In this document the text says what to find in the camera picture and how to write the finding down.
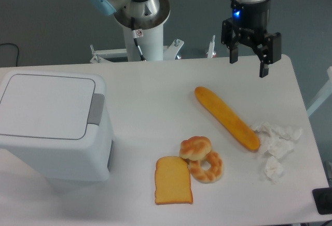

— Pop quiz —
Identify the orange toast slice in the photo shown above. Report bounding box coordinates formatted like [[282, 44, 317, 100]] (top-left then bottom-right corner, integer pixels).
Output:
[[155, 156, 193, 205]]

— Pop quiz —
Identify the black cable on floor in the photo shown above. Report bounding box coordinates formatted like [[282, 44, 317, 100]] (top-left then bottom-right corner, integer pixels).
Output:
[[0, 43, 20, 67]]

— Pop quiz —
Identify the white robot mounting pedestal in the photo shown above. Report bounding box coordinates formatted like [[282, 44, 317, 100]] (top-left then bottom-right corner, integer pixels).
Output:
[[90, 25, 184, 63]]

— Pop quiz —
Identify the black device at table edge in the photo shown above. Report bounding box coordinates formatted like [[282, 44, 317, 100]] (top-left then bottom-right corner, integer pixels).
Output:
[[312, 187, 332, 215]]

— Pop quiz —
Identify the long orange baguette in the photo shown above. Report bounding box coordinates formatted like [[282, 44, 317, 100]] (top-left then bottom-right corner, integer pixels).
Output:
[[194, 87, 260, 151]]

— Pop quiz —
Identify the small crumpled white tissue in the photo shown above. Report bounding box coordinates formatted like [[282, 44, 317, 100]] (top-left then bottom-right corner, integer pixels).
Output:
[[265, 156, 283, 183]]

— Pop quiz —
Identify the white push-lid trash can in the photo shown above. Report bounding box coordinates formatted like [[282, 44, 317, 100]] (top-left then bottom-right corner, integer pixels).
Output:
[[1, 70, 114, 181]]

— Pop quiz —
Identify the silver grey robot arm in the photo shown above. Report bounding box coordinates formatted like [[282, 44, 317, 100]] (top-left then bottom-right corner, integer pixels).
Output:
[[90, 0, 282, 77]]

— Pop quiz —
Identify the white frame leg right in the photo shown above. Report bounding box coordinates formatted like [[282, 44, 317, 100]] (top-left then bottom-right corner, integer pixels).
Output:
[[307, 66, 331, 117]]

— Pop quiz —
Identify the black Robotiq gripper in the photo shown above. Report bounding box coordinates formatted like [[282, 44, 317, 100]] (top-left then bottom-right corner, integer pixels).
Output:
[[221, 0, 282, 78]]

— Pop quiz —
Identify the braided round bread bun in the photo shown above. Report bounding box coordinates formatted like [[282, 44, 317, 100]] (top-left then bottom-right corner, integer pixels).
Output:
[[179, 136, 212, 161]]

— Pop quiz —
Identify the white clamp bracket with red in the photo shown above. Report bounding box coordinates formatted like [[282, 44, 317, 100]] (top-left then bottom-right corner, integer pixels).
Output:
[[206, 35, 216, 58]]

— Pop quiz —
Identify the braided bread ring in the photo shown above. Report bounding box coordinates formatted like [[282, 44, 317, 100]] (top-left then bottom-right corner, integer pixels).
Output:
[[188, 150, 224, 185]]

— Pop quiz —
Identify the large crumpled white tissue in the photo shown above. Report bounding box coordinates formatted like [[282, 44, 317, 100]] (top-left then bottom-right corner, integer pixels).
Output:
[[251, 122, 303, 159]]

